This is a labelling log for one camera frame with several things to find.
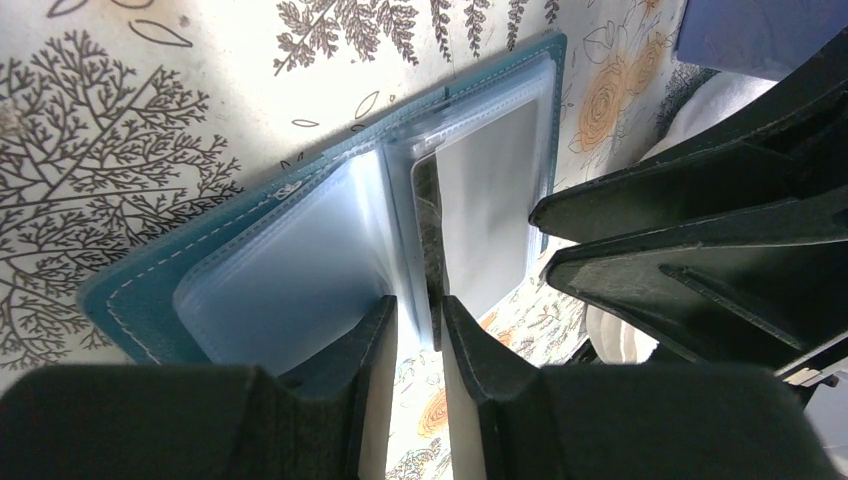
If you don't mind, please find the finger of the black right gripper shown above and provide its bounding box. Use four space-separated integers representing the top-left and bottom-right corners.
545 188 847 382
529 31 847 243

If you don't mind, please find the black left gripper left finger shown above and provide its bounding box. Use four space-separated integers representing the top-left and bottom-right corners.
1 296 398 479

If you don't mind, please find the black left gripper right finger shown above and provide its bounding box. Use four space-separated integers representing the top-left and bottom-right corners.
442 296 838 479

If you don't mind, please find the grey credit card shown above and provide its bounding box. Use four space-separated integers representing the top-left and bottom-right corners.
411 101 539 350

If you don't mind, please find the blue card holder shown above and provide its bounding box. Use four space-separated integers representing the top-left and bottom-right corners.
77 32 568 375

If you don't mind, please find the blue three-compartment tray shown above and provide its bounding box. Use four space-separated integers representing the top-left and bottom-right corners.
676 0 847 81

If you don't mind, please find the white folded towel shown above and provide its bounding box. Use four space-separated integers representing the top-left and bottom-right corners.
582 71 780 367

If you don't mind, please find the floral table cloth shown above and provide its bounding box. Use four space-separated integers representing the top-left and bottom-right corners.
0 0 723 480

